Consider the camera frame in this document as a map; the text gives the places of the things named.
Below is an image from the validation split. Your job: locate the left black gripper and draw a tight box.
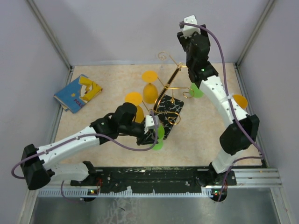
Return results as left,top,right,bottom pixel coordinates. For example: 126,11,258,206
119,121,159,146

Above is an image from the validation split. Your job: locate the green goblet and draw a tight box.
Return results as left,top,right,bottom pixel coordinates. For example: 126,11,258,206
149,123,164,151
189,83,204,98

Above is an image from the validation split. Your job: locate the orange goblet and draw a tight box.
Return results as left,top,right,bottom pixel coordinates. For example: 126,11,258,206
142,70,158,104
125,92,144,123
233,94,248,109

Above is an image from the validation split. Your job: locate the gold wine glass rack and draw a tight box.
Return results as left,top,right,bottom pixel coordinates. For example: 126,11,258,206
142,51,195,140

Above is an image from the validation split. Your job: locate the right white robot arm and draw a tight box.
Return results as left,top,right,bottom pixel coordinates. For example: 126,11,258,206
177,22,259,186

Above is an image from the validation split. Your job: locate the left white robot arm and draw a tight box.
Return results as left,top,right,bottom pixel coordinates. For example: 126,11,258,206
19,103,159,190

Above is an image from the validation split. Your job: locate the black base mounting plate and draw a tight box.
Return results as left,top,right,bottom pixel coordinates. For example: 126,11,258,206
71,166,236,194

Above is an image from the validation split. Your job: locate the blue yellow box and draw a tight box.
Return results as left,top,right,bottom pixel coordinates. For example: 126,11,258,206
54,74,102,113

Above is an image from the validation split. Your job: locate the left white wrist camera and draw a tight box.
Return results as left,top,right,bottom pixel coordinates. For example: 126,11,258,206
144,115,159,134

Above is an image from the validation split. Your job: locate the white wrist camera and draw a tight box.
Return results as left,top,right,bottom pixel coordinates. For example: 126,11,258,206
179,15,200,39
144,115,159,134

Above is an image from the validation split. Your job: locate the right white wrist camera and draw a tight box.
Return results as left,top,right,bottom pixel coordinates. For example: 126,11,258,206
179,15,200,39

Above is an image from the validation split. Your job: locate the white cable duct strip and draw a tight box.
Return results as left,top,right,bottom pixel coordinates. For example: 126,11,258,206
37,188,226,198

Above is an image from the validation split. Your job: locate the aluminium frame rail front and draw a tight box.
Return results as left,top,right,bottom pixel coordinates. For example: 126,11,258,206
24,167,280,190

